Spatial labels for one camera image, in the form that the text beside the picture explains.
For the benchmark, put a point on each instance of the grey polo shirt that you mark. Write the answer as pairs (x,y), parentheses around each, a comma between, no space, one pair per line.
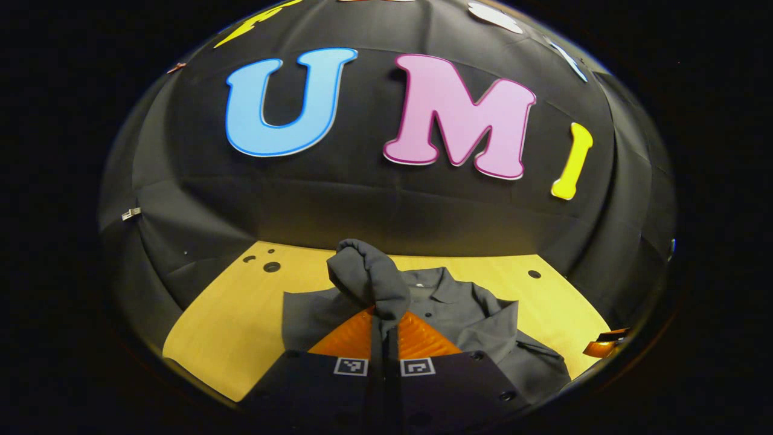
(471,326)

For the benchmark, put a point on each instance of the black backdrop cloth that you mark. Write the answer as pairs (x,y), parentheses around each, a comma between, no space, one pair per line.
(362,205)

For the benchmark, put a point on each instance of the small white cloth clip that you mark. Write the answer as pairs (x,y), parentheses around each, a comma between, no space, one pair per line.
(131,213)

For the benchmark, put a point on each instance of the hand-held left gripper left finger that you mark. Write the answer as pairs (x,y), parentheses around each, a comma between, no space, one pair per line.
(377,399)

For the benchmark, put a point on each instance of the small red cloth clip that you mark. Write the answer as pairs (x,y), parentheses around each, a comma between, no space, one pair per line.
(176,67)

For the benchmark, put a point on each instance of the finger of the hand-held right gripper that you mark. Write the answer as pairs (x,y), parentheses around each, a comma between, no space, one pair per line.
(604,345)

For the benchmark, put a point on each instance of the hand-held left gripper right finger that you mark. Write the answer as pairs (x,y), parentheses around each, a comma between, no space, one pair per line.
(394,399)

